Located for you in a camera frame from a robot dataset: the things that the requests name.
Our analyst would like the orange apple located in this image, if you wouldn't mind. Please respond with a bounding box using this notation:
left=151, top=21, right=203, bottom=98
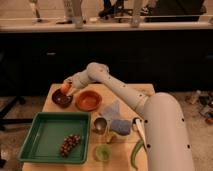
left=60, top=83, right=71, bottom=94

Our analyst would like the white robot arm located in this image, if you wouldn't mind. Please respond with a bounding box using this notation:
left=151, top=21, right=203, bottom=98
left=64, top=62, right=195, bottom=171

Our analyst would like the purple bowl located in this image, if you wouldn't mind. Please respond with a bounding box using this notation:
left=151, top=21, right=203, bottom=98
left=52, top=89, right=73, bottom=108

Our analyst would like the orange bowl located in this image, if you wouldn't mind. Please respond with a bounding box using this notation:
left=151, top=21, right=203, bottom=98
left=75, top=90, right=102, bottom=111

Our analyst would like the small metal cup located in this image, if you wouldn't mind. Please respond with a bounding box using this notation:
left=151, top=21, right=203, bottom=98
left=94, top=117, right=107, bottom=134

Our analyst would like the light blue cloth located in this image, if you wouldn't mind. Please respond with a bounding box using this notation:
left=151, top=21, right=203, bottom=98
left=100, top=100, right=120, bottom=121

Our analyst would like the green plastic tray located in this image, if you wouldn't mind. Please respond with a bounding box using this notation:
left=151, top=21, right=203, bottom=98
left=18, top=112, right=90, bottom=164

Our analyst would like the red grape bunch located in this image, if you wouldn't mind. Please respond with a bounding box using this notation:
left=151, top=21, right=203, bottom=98
left=60, top=134, right=81, bottom=157

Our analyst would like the small yellow object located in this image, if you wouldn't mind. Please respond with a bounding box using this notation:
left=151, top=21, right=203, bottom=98
left=106, top=133, right=112, bottom=144

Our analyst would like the light green cup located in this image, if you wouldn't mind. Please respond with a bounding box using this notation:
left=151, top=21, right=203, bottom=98
left=95, top=144, right=111, bottom=162

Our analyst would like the green chili pepper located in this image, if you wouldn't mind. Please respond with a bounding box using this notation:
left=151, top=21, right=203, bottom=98
left=130, top=139, right=144, bottom=170

